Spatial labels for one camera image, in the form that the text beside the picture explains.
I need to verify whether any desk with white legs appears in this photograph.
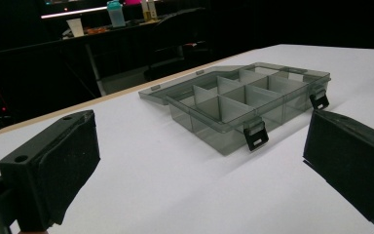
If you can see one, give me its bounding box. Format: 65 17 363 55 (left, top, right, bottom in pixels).
38 13 208 98

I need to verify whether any lit white light bar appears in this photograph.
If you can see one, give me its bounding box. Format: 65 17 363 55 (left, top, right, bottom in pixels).
40 5 109 20

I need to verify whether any teal plastic bottle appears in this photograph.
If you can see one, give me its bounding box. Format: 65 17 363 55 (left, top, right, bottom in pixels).
106 0 127 28

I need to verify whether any white table cover sheet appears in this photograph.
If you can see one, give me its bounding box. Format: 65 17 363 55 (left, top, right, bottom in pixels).
0 43 374 234

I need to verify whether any white paper cup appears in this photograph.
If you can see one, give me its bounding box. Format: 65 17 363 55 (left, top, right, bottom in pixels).
66 18 86 38

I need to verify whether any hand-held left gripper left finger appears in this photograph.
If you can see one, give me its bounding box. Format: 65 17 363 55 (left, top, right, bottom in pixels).
0 109 101 232

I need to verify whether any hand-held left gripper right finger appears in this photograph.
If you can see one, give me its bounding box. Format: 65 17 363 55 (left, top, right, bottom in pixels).
302 108 374 231

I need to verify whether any pale yellow bottle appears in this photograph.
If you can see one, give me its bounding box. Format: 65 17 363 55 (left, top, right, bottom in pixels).
148 0 159 21
141 0 150 21

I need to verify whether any grey transparent compartment box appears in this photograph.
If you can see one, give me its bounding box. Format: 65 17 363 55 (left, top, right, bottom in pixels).
138 61 332 156

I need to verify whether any wooden work table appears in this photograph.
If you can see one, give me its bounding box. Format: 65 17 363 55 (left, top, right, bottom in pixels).
0 53 254 137

